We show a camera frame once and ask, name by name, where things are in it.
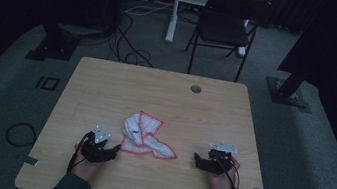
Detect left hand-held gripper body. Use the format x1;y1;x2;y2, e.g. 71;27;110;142
79;124;119;167

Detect white cloth with red edging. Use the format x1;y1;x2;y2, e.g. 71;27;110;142
119;107;183;161

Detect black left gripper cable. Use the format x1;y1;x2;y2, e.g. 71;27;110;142
66;129;94;177

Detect black floor cables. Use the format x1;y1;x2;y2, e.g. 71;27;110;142
105;10;163;69

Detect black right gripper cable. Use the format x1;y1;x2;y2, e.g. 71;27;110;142
211;155;246;189

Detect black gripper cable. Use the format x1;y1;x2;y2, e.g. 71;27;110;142
211;155;246;189
66;129;94;177

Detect white floor cable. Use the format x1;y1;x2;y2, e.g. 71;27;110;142
123;0;176;22

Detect black coiled cable loop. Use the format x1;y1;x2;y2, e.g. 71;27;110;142
3;119;41;150

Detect white desk frame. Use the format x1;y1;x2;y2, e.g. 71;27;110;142
163;0;263;60

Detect grey round table grommet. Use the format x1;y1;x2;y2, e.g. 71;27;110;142
189;84;203;95

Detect person's left hand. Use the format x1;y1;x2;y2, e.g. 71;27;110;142
69;143;108;186

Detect black metal stand base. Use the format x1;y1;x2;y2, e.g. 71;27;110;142
24;18;84;68
262;48;320;114

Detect person's right hand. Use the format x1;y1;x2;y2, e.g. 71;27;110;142
204;152;243;189

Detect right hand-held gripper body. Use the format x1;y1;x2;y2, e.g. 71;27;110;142
200;138;240;179

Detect black folding chair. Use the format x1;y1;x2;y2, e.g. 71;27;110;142
182;0;274;87

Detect dark pleated curtain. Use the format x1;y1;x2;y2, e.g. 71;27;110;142
255;0;327;38

